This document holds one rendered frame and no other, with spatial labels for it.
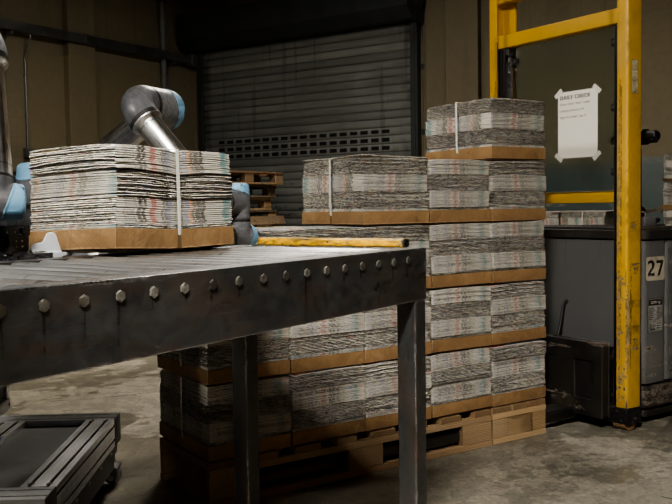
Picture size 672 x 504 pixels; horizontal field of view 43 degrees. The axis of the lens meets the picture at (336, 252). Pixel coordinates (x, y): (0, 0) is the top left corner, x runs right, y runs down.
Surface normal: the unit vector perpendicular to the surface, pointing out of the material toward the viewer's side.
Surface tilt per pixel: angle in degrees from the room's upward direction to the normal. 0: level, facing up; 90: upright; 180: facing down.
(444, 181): 90
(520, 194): 90
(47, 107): 90
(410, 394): 90
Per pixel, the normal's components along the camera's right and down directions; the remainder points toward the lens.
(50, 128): 0.83, 0.02
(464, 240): 0.56, 0.03
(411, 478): -0.55, 0.05
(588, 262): -0.83, 0.04
